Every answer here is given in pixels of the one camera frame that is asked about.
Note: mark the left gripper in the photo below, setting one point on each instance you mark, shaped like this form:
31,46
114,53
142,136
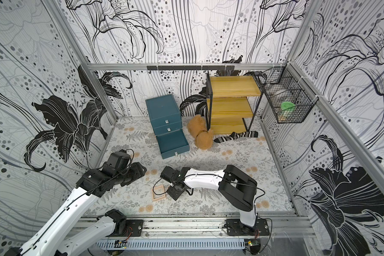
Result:
138,172

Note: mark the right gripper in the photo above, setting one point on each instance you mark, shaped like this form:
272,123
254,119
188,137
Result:
174,191

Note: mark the pink brooch box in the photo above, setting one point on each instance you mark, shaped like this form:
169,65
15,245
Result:
158,193

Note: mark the teal drawer cabinet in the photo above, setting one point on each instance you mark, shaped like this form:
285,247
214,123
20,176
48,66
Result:
165,118

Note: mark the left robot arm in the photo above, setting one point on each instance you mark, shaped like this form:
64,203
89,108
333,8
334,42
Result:
52,240

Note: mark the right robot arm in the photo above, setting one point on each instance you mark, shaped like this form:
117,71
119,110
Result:
238,188

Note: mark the brown teddy bear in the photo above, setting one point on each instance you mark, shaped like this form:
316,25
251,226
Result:
197,128

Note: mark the striped sock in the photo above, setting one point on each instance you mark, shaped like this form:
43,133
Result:
235,136

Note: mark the yellow wooden shelf rack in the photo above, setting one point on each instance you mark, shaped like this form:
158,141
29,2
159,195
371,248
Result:
228,107

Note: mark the green lidded cup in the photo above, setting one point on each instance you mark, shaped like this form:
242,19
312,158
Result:
287,108

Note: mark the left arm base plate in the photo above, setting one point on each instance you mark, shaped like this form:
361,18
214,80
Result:
128,228

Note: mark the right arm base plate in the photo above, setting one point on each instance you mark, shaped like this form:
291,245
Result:
236,228

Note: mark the white slotted cable duct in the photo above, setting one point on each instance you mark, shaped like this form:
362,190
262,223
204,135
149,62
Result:
172,244

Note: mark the black bar on rail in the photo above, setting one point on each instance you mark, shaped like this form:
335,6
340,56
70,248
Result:
190,67

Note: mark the black wire basket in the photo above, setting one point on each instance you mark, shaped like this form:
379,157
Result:
280,84

